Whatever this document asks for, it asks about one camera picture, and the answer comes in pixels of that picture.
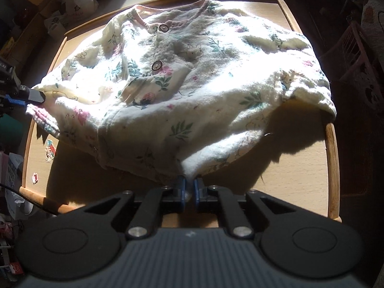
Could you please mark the blue and white box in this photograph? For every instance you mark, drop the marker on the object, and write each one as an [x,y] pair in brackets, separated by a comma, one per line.
[15,174]

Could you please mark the white floral garment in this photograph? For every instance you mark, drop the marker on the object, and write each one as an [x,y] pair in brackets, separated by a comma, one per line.
[195,81]

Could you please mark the low wooden table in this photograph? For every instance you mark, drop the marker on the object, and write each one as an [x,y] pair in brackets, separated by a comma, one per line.
[300,174]

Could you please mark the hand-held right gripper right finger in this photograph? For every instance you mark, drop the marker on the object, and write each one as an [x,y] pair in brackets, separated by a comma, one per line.
[198,193]

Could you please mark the patterned white bag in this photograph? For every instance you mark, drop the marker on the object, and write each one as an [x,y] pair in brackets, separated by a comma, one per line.
[57,24]

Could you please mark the white plastic bag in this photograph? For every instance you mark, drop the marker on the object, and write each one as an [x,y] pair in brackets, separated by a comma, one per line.
[76,3]

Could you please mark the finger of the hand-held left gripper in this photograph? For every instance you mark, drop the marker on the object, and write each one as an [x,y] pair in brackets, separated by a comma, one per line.
[36,96]

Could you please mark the red cartoon sticker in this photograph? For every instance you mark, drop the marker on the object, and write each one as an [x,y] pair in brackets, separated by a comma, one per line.
[50,151]

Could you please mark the heart patterned quilt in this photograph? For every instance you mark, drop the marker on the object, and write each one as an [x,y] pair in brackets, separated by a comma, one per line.
[373,9]

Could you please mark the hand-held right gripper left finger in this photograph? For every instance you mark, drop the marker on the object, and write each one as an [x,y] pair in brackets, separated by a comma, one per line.
[181,192]

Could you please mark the small red sticker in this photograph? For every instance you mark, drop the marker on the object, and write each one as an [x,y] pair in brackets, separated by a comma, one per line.
[35,177]

